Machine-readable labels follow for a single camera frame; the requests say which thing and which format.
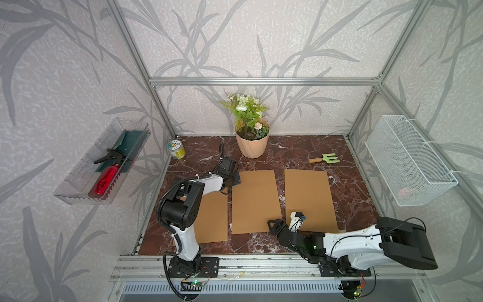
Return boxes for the brown file bag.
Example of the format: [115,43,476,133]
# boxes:
[180,191,228,244]
[284,169,340,233]
[231,170,282,235]

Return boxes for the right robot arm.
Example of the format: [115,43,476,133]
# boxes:
[267,212,438,277]

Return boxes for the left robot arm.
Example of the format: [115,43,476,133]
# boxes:
[155,157,241,276]

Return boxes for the pink flower pot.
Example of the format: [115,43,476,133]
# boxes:
[235,118,270,159]

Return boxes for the green plant white flowers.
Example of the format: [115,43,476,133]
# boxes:
[220,93,270,141]

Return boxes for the green garden fork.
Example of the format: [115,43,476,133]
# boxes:
[308,154,340,164]

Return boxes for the dark green cloth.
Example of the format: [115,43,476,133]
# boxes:
[94,130,148,173]

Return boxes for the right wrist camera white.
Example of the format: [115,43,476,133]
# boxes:
[289,211,306,232]

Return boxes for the white wire mesh basket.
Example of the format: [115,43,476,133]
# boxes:
[366,115,459,207]

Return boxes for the clear plastic wall tray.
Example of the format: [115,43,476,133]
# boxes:
[54,118,151,205]

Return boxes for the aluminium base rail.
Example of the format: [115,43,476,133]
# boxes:
[109,254,426,282]

